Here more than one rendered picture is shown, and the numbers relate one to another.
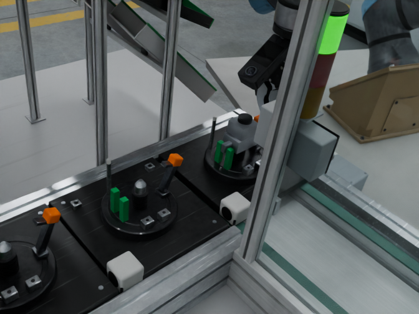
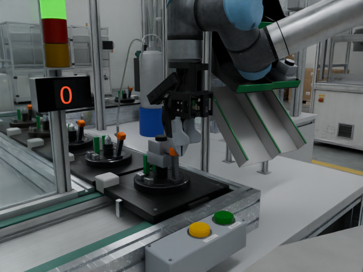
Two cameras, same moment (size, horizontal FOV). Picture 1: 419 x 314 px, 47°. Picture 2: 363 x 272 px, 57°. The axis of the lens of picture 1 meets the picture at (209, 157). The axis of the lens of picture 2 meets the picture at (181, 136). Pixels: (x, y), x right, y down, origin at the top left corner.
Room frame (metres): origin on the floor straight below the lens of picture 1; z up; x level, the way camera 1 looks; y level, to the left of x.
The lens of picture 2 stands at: (0.93, -0.83, 1.29)
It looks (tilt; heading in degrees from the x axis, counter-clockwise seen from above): 14 degrees down; 95
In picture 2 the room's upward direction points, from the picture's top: straight up
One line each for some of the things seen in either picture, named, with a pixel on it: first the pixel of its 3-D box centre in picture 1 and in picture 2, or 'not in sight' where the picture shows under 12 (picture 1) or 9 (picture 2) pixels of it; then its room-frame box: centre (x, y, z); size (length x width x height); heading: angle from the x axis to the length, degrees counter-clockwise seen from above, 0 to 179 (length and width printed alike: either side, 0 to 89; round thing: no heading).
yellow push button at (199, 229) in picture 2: not in sight; (199, 231); (0.91, -0.27, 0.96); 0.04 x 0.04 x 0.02
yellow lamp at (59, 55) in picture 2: not in sight; (57, 55); (0.60, -0.12, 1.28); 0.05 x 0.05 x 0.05
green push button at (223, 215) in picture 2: not in sight; (223, 219); (0.96, -0.21, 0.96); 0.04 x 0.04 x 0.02
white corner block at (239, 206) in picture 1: (234, 209); (107, 183); (0.67, -0.06, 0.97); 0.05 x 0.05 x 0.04; 48
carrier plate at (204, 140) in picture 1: (235, 167); (161, 187); (0.81, -0.06, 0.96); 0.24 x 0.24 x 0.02; 48
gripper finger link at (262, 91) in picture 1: (269, 96); (190, 136); (0.89, -0.11, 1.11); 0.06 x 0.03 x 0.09; 138
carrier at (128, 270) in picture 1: (139, 196); (107, 147); (0.62, 0.11, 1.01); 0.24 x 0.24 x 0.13; 48
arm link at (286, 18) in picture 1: (293, 14); (186, 51); (0.88, -0.11, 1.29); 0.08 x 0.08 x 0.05
